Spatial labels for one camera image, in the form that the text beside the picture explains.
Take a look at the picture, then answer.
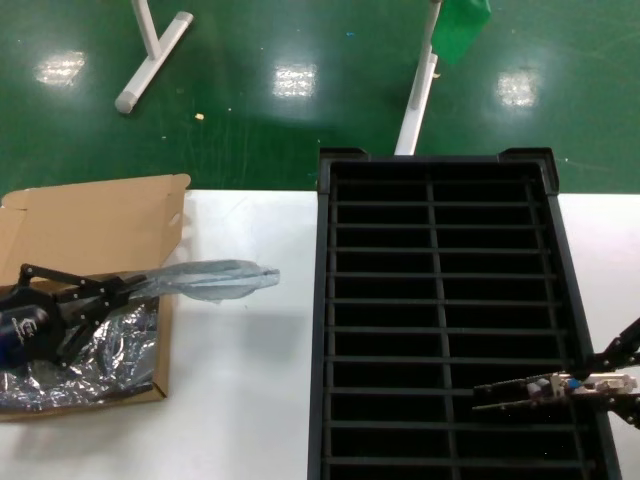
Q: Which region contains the open brown cardboard box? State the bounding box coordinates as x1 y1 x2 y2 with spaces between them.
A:
0 173 192 424

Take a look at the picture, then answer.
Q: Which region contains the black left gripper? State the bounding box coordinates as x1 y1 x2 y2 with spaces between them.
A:
0 262 134 372

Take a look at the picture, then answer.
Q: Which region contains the white table frame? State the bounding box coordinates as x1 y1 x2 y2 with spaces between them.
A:
114 0 442 157

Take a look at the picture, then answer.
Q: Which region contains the crumpled silver antistatic bag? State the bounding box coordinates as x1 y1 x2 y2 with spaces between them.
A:
0 298 162 413

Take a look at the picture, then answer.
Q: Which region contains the translucent grey antistatic bag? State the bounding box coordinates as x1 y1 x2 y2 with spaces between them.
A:
129 258 282 305

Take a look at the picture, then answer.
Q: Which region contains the black slotted plastic container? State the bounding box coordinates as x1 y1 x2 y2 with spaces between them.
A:
305 147 624 480

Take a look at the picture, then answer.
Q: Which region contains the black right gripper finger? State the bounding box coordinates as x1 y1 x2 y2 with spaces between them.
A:
593 393 640 430
573 314 640 380

